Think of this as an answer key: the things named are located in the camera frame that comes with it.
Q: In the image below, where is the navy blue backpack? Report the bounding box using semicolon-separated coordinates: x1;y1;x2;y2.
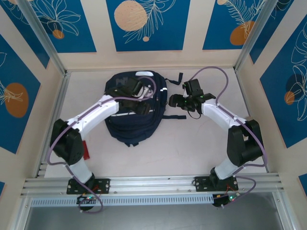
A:
105;70;187;148

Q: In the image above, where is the red wallet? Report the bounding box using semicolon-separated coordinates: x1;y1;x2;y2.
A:
81;140;91;161

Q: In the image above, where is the grey metal sheet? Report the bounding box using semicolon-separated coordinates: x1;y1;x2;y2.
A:
24;193;288;230

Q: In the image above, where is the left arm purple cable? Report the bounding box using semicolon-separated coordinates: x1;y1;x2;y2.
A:
47;76;158;213

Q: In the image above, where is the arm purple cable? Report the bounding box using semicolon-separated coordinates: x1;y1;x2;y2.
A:
189;66;267;207
47;76;158;213

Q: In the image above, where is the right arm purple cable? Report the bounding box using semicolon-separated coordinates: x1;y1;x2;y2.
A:
189;66;267;207

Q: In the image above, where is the aluminium table side rail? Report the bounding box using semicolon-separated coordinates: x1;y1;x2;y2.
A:
35;71;71;178
235;69;271;173

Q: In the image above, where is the aluminium mounting rail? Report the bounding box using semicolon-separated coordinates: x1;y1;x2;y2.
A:
20;172;285;197

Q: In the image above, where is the blue floral wall panel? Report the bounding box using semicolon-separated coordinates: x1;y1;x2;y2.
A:
202;0;267;51
260;23;307;149
30;0;97;54
0;33;41;154
106;0;191;52

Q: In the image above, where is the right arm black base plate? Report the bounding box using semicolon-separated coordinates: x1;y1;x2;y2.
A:
194;175;239;192

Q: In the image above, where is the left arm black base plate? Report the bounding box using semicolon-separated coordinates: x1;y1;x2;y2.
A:
66;178;111;195

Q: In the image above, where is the grey slotted cable duct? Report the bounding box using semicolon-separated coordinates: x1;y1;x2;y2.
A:
30;194;214;208

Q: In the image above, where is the aluminium corner post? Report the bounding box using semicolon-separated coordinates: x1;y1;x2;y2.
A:
18;0;67;75
234;0;275;72

